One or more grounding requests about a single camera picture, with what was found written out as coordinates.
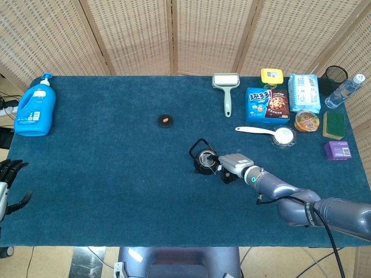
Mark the blue cookie box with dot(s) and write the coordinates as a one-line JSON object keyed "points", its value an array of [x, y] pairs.
{"points": [[261, 107]]}

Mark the blue detergent pump bottle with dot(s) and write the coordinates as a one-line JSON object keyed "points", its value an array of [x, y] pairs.
{"points": [[34, 113]]}

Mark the blue table cloth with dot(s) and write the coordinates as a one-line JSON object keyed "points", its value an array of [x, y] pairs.
{"points": [[116, 188]]}

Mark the woven bamboo folding screen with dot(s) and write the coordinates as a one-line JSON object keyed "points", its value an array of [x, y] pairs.
{"points": [[130, 34]]}

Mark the black mesh pen cup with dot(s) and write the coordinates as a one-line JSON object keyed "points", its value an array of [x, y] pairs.
{"points": [[333, 78]]}

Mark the orange jelly cup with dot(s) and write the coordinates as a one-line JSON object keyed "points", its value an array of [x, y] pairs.
{"points": [[307, 121]]}

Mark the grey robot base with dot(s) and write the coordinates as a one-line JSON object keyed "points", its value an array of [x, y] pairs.
{"points": [[179, 262]]}

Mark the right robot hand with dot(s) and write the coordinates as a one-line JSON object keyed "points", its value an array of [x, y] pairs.
{"points": [[236, 163]]}

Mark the green and yellow sponge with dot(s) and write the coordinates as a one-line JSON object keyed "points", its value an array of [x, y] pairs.
{"points": [[334, 123]]}

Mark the small black lid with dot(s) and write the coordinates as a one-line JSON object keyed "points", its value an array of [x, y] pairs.
{"points": [[165, 121]]}

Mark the black caster wheel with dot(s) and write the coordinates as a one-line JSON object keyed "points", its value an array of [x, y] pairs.
{"points": [[7, 252]]}

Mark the pale green lint roller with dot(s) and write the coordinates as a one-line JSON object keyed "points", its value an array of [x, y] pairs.
{"points": [[227, 98]]}

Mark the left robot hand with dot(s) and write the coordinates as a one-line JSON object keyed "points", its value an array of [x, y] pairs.
{"points": [[4, 173]]}

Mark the white power strip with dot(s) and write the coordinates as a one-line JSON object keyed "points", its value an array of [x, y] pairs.
{"points": [[10, 110]]}

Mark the clear plastic water bottle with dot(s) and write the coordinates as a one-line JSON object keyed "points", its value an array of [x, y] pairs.
{"points": [[342, 92]]}

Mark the black kettle pot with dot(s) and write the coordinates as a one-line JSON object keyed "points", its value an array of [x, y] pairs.
{"points": [[200, 167]]}

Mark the light blue wet wipes pack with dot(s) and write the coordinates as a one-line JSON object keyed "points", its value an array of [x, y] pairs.
{"points": [[304, 92]]}

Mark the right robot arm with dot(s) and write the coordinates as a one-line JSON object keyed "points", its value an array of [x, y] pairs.
{"points": [[290, 199]]}

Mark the small purple box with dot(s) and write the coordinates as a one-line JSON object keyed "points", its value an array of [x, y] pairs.
{"points": [[337, 150]]}

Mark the yellow lid green container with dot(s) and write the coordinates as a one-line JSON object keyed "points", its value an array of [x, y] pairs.
{"points": [[272, 75]]}

